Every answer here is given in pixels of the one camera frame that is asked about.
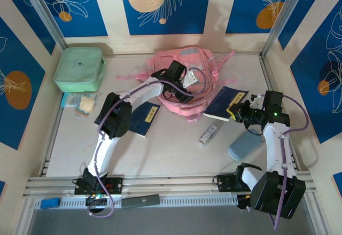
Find small wired connector board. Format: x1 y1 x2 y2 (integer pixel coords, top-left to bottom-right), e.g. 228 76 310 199
84 192 109 208
236 191 257 211

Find clear plastic labelled box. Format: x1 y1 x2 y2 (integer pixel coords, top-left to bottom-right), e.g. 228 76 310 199
198 122 221 148

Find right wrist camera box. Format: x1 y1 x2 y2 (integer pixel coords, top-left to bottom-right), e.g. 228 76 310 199
250 92 265 105

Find clear packet yellow snack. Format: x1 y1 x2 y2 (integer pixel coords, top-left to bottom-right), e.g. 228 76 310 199
74 96 96 118

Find blue notebook yellow label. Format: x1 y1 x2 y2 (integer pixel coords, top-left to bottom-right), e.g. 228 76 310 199
202 85 250 123
127 102 161 139

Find snack packets in plastic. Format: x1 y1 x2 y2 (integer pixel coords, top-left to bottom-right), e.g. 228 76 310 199
60 92 97 109

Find grey slotted cable duct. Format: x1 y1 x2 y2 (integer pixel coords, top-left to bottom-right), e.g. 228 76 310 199
34 194 239 209

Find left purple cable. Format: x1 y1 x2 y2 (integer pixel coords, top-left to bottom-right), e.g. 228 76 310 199
87 68 206 218

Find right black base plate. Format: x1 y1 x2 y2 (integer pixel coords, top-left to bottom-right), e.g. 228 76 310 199
216 175 243 193

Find mint green lunch bag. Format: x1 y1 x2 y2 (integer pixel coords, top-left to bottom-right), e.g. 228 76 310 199
53 46 107 93

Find dark grey flat device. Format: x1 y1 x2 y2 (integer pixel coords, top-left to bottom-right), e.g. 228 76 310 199
121 194 161 208

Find aluminium side rail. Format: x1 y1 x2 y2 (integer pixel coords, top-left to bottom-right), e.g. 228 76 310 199
258 54 302 172
39 92 65 177

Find aluminium frame post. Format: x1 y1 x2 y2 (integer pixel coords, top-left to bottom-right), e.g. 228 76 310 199
260 0 312 58
20 0 67 50

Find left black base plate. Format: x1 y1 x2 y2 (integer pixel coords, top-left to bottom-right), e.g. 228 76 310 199
74 176 124 195

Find light blue pencil case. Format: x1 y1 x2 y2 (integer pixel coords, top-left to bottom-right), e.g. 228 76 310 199
227 132 265 162

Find pink school backpack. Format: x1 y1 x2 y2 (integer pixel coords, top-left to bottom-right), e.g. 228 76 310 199
116 46 238 124

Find long aluminium mounting rail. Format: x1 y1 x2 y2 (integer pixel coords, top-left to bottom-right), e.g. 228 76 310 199
22 171 317 200

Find small blue block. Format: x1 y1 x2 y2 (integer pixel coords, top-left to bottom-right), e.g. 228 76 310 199
40 197 61 209

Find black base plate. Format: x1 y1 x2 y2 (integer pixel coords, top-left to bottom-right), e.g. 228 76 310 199
216 175 243 193
74 176 124 195

